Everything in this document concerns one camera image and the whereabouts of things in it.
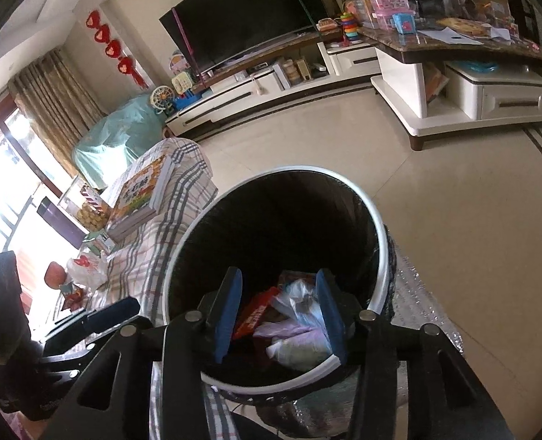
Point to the clear plastic bag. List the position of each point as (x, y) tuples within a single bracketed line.
[(298, 302)]

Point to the red apple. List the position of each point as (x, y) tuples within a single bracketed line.
[(53, 275)]

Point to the white television cabinet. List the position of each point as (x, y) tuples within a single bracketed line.
[(234, 96)]

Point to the purple plastic bag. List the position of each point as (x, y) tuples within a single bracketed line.
[(280, 330)]

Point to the pink storage box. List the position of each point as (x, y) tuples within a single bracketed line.
[(392, 0)]

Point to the black flat television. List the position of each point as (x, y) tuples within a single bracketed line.
[(243, 13)]

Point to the blue plastic basin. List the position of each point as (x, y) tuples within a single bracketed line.
[(479, 66)]

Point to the colourful picture book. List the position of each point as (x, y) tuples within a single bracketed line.
[(138, 192)]

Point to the clear bubble wrap sheet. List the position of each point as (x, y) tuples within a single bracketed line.
[(422, 311)]

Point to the teal covered armchair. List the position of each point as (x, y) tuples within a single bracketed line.
[(110, 142)]

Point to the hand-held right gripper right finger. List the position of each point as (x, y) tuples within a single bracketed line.
[(332, 316)]

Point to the small blue box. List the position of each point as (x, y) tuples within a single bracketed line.
[(403, 23)]

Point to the red snack wrapper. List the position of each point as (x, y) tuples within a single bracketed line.
[(74, 301), (255, 314)]

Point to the colourful toy house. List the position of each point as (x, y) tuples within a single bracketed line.
[(181, 75)]

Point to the yellow patterned tray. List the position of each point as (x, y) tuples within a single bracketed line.
[(463, 25)]

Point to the white plastic bag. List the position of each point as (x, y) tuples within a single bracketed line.
[(87, 272)]

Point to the purple thermos bottle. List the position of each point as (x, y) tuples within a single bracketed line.
[(62, 222)]

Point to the small white fan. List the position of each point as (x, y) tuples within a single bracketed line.
[(161, 98)]

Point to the white-rimmed steel bin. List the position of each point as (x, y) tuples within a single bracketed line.
[(275, 220)]

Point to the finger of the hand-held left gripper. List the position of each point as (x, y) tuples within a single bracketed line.
[(115, 314), (69, 353)]

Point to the white paper sheet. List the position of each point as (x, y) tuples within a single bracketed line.
[(449, 36)]

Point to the orange toy telephone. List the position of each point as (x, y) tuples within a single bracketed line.
[(328, 23)]

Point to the green carton box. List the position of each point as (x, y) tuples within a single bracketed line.
[(101, 243)]

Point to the clear cookie jar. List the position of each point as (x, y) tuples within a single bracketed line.
[(90, 211)]

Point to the beige curtain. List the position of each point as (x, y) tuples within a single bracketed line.
[(51, 101)]

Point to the marble-top coffee table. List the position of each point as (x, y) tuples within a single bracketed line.
[(403, 82)]

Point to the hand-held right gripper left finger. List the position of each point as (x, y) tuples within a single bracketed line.
[(227, 316)]

